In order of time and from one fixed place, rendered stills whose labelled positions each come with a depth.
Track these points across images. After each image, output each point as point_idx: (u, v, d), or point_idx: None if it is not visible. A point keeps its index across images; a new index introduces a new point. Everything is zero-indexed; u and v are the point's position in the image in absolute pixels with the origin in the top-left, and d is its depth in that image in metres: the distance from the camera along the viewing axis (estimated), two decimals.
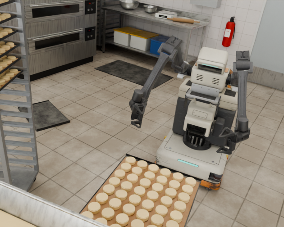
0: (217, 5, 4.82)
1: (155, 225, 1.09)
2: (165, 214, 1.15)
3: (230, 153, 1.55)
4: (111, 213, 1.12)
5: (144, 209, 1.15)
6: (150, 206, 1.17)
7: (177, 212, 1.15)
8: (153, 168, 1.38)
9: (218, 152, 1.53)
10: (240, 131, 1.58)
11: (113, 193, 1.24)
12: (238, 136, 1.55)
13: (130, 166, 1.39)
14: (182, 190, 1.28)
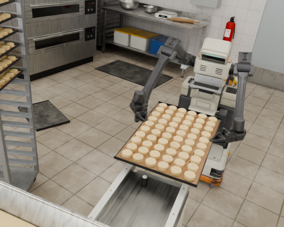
0: (217, 5, 4.82)
1: (188, 145, 1.43)
2: (195, 139, 1.49)
3: (223, 144, 1.52)
4: (154, 138, 1.46)
5: (179, 136, 1.50)
6: (183, 133, 1.51)
7: (204, 138, 1.49)
8: (182, 110, 1.72)
9: (211, 142, 1.51)
10: (236, 131, 1.56)
11: (153, 127, 1.58)
12: (232, 136, 1.53)
13: (163, 109, 1.73)
14: (206, 124, 1.62)
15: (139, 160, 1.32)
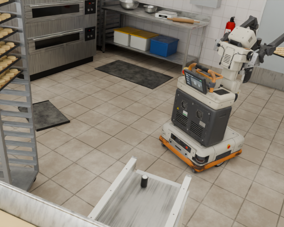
0: (217, 5, 4.82)
1: None
2: None
3: None
4: None
5: None
6: None
7: (275, 47, 3.37)
8: (280, 53, 3.12)
9: None
10: (258, 44, 3.38)
11: None
12: (261, 45, 3.41)
13: None
14: None
15: None
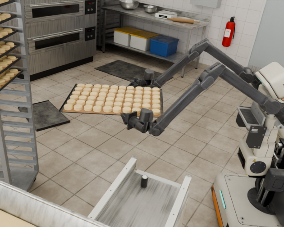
0: (217, 5, 4.82)
1: (103, 102, 1.72)
2: (115, 105, 1.71)
3: (124, 122, 1.60)
4: (103, 90, 1.88)
5: (113, 98, 1.78)
6: (117, 99, 1.77)
7: (118, 108, 1.67)
8: (155, 96, 1.83)
9: (120, 114, 1.65)
10: None
11: None
12: (133, 120, 1.55)
13: (150, 90, 1.92)
14: None
15: (75, 89, 1.88)
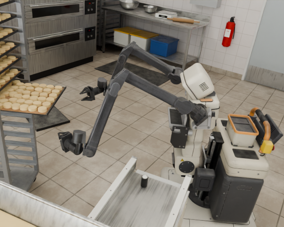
0: (217, 5, 4.82)
1: None
2: (9, 101, 1.73)
3: (61, 148, 1.61)
4: (4, 87, 1.88)
5: (13, 94, 1.80)
6: (15, 96, 1.78)
7: (9, 103, 1.69)
8: (51, 94, 1.85)
9: (60, 140, 1.66)
10: None
11: None
12: (66, 143, 1.55)
13: (51, 88, 1.95)
14: (31, 106, 1.71)
15: None
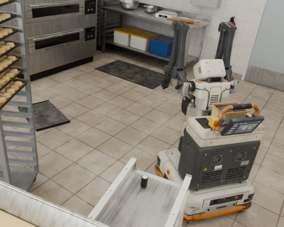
0: (217, 5, 4.82)
1: None
2: None
3: None
4: None
5: None
6: None
7: None
8: (9, 89, 1.85)
9: (162, 88, 2.62)
10: None
11: None
12: None
13: (11, 83, 1.95)
14: None
15: None
